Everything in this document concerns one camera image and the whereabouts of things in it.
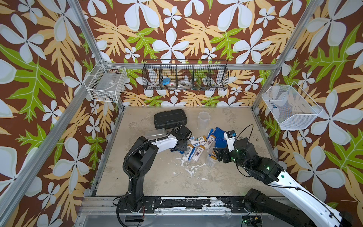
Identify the white mesh basket right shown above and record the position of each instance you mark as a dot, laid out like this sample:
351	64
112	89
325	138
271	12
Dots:
291	106

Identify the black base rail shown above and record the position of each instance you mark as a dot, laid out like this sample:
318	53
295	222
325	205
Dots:
195	203

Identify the blue tape roll in basket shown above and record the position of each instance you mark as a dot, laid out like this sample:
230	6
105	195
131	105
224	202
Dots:
166	81

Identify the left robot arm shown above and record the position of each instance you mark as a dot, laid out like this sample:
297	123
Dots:
138	162

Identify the blue toothbrush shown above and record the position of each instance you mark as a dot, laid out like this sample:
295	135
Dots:
191	154
209	134

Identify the black wire basket back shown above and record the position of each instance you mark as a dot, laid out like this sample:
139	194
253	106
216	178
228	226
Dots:
204	75

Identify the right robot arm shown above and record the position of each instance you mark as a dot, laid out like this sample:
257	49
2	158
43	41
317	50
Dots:
309	211

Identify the blue lid lower right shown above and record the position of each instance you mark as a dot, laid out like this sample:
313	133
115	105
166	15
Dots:
220	143

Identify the blue toothbrush upper right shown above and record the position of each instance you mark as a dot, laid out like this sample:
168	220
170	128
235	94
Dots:
209	134

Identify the white wire basket left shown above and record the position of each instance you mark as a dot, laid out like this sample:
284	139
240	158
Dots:
105	82

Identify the white bottle purple label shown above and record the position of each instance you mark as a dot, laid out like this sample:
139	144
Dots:
199	150

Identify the blue lid upper right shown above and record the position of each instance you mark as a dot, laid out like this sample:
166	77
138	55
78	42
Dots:
219	133

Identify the white tape roll in basket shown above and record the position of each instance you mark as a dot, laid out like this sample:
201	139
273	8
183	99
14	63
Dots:
184	84

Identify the blue lid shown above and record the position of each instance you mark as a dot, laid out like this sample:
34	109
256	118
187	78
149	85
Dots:
220	143
219	133

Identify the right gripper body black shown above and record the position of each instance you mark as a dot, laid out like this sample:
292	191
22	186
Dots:
228	156

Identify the white bottle upper horizontal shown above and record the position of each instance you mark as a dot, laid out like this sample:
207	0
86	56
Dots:
198	140

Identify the black plastic tool case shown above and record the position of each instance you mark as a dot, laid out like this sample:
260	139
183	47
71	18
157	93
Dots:
169	119

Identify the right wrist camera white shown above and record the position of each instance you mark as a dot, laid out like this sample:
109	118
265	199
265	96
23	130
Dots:
230	137

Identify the white bottle barcode middle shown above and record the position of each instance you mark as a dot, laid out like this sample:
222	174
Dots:
188	152

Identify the blue toothbrush middle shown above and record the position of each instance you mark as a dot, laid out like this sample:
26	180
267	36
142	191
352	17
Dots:
191	154

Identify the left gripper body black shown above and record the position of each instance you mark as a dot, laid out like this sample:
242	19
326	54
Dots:
184	146

